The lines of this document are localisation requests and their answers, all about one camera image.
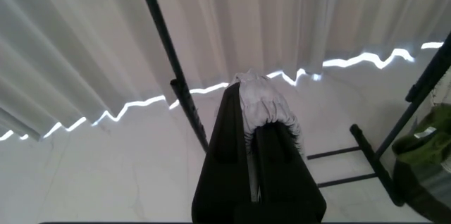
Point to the black clothes rack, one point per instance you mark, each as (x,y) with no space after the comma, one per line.
(176,69)

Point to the white laundry basket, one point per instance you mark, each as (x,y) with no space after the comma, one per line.
(437,185)

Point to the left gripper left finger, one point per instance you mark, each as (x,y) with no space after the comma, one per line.
(222,174)

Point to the pale grey shorts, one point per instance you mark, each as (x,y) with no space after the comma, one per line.
(260,100)

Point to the white curtain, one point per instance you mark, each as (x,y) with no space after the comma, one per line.
(88,41)

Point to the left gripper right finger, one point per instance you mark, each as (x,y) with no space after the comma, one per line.
(285,181)

